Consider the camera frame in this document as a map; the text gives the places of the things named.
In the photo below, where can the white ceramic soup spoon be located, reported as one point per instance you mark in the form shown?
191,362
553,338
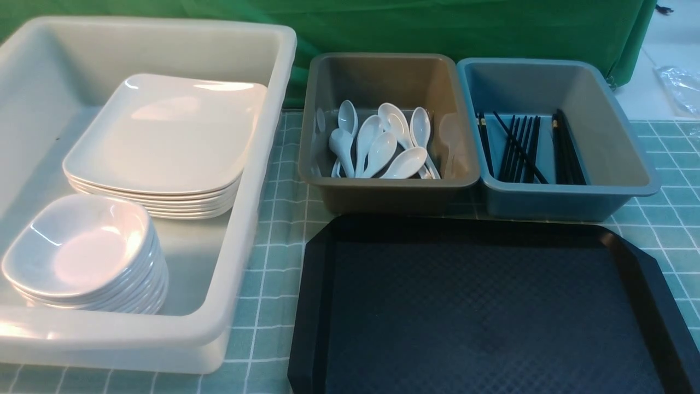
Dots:
380,153

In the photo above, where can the black chopstick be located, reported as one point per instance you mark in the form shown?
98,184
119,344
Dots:
518,164

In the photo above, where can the large white square plate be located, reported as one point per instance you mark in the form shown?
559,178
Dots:
168,135

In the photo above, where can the white spoon low left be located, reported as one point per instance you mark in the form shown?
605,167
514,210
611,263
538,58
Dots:
340,143

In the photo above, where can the white spoon front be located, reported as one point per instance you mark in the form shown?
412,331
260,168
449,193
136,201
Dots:
406,164

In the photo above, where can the white spoon far left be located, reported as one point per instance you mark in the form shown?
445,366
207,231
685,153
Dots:
347,120

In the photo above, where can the white spoon middle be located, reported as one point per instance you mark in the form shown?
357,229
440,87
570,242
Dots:
394,121

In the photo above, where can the white spoon right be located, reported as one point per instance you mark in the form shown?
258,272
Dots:
420,132

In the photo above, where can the black serving tray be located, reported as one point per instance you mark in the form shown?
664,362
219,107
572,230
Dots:
396,304

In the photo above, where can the brown plastic bin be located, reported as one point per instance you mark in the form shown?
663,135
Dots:
408,81

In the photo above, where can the bundle of black chopsticks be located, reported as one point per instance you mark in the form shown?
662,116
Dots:
558,157

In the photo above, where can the stack of white plates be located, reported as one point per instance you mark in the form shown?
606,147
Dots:
166,196

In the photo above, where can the stack of white bowls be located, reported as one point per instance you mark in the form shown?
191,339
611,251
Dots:
90,253

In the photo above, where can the blue plastic bin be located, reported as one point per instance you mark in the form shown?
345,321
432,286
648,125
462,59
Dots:
614,161

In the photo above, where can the green backdrop cloth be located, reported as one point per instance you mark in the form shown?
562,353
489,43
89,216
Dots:
606,34

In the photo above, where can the green checkered tablecloth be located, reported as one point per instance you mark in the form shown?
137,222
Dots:
664,225

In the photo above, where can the large white plastic tub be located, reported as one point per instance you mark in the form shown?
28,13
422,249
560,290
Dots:
57,71

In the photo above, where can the clear plastic bag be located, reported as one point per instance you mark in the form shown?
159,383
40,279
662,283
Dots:
682,88

